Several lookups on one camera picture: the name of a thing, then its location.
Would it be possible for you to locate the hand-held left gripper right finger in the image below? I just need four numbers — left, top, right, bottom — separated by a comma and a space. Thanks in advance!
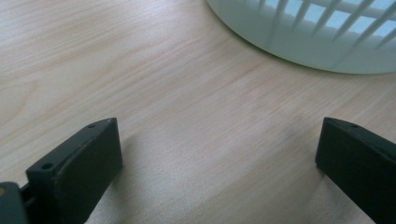
314, 117, 396, 224

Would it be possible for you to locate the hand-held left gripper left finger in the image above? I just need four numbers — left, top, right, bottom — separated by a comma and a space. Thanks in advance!
25, 117, 123, 224

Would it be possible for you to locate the pale slatted trash bin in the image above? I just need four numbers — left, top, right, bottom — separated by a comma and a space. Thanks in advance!
205, 0, 396, 76

